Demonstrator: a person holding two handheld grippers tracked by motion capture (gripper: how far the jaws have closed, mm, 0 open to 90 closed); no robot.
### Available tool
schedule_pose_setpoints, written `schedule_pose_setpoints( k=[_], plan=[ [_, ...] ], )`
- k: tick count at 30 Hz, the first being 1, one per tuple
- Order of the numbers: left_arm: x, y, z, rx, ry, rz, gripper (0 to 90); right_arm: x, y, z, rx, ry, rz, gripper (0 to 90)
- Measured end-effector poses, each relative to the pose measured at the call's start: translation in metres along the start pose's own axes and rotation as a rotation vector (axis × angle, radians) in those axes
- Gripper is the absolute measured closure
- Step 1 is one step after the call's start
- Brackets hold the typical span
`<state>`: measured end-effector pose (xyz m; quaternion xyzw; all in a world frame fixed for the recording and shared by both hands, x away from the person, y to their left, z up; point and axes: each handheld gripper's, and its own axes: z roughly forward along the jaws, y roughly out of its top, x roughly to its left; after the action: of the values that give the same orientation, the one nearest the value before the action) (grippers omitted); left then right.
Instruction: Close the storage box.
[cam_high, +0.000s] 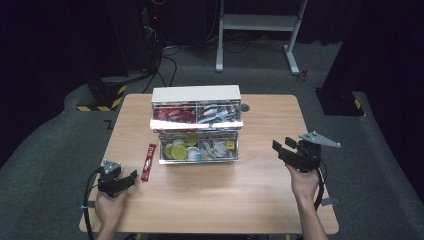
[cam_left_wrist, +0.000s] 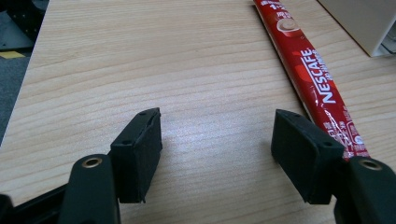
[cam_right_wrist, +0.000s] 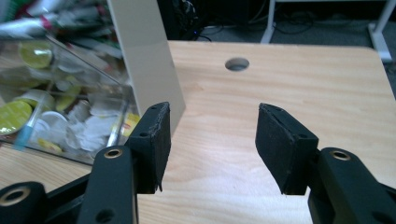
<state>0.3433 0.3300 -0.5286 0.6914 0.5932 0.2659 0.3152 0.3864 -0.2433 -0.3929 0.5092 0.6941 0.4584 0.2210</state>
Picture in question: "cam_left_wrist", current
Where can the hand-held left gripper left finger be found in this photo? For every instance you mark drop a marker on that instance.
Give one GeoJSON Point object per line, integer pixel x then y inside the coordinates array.
{"type": "Point", "coordinates": [137, 155]}

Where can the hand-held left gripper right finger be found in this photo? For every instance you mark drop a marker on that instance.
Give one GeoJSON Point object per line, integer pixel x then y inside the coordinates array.
{"type": "Point", "coordinates": [306, 155]}

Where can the red coffee stick packet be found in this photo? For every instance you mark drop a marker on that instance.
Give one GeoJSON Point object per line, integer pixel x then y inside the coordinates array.
{"type": "Point", "coordinates": [306, 68]}

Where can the white drawer organizer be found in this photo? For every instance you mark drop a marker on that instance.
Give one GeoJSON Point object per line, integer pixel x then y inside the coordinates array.
{"type": "Point", "coordinates": [358, 21]}

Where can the black yellow striped stand base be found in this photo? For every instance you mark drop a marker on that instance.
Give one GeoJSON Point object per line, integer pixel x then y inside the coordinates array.
{"type": "Point", "coordinates": [18, 28]}

